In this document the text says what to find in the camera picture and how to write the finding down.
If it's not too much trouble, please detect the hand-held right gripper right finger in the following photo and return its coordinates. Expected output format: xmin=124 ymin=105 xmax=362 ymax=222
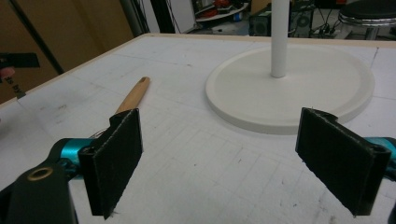
xmin=294 ymin=106 xmax=396 ymax=217

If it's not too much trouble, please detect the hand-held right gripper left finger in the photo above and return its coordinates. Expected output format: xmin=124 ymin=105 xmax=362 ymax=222
xmin=61 ymin=107 xmax=145 ymax=220

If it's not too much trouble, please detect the wooden handle utensil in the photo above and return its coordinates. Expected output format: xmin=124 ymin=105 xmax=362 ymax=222
xmin=89 ymin=76 xmax=151 ymax=139

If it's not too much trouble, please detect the black slanted bar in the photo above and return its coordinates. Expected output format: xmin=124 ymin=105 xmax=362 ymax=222
xmin=8 ymin=0 xmax=65 ymax=76

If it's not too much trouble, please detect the brown board panel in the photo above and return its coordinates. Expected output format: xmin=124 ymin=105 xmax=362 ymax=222
xmin=0 ymin=0 xmax=135 ymax=105

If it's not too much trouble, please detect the white stand with round base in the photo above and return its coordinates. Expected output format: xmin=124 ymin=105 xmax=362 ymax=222
xmin=205 ymin=0 xmax=375 ymax=136

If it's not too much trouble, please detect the grey metal pole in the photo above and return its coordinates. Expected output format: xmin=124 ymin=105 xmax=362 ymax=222
xmin=119 ymin=0 xmax=145 ymax=37

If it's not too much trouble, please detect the grey computer case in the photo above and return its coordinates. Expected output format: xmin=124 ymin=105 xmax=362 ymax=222
xmin=289 ymin=8 xmax=314 ymax=38

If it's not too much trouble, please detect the black computer tower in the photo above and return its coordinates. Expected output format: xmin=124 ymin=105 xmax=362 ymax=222
xmin=247 ymin=5 xmax=273 ymax=37

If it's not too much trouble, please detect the white panel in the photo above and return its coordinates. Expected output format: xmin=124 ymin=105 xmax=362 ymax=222
xmin=167 ymin=0 xmax=198 ymax=34

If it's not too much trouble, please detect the round white table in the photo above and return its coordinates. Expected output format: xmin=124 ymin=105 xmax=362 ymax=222
xmin=195 ymin=2 xmax=250 ymax=23

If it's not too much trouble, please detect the black stool with chrome ring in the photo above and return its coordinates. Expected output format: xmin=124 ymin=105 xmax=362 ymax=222
xmin=337 ymin=0 xmax=396 ymax=41

